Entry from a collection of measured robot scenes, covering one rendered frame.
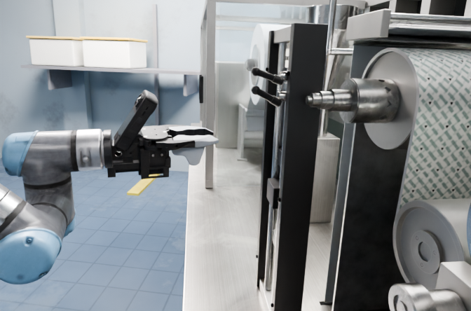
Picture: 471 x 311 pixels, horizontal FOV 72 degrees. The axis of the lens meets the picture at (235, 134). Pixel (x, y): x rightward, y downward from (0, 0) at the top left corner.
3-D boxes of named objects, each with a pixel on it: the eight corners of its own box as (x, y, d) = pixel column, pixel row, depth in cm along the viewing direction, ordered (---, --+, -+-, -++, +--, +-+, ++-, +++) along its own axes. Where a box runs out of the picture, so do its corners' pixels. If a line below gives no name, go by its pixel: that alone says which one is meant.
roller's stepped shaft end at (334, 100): (302, 109, 47) (303, 87, 47) (340, 110, 48) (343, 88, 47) (310, 113, 44) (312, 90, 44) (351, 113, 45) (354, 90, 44)
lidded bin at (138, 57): (149, 68, 361) (148, 40, 354) (132, 68, 317) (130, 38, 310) (104, 66, 367) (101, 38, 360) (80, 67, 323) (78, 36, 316)
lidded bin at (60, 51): (99, 66, 367) (97, 39, 360) (76, 66, 324) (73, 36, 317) (56, 64, 373) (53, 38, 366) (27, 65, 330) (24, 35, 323)
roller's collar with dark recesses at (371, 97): (335, 118, 50) (340, 76, 49) (371, 118, 51) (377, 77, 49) (355, 127, 44) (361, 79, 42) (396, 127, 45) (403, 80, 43)
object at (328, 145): (284, 206, 110) (298, 31, 96) (324, 206, 111) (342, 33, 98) (297, 228, 96) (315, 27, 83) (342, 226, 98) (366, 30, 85)
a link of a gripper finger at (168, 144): (194, 142, 64) (148, 141, 62) (194, 134, 63) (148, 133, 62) (195, 152, 60) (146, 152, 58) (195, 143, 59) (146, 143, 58)
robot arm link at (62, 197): (17, 258, 52) (9, 195, 50) (35, 225, 63) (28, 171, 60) (71, 251, 55) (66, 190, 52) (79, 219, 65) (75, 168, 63)
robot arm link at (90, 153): (79, 124, 60) (73, 140, 53) (105, 123, 62) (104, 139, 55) (83, 160, 63) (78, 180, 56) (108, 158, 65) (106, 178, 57)
